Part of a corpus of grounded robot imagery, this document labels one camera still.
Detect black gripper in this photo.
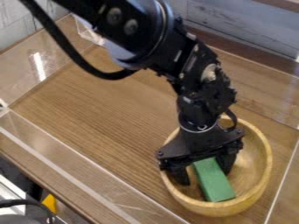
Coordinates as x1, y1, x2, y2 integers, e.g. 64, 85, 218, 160
157, 96, 246, 186

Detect green rectangular block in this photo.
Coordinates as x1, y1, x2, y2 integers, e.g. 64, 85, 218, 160
193, 158, 237, 202

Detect brown wooden bowl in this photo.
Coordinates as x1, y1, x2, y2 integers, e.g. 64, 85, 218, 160
161, 119, 274, 217

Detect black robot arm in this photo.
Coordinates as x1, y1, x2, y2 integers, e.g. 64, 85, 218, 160
54, 0, 245, 186

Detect yellow label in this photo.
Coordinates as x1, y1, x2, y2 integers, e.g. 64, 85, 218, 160
42, 194, 58, 214

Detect clear acrylic wall panel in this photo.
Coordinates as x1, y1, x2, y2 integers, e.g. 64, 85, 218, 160
0, 105, 189, 224

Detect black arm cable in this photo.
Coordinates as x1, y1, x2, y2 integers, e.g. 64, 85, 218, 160
19, 0, 138, 81

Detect clear acrylic corner bracket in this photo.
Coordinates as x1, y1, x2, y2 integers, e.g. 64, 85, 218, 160
72, 15, 106, 46

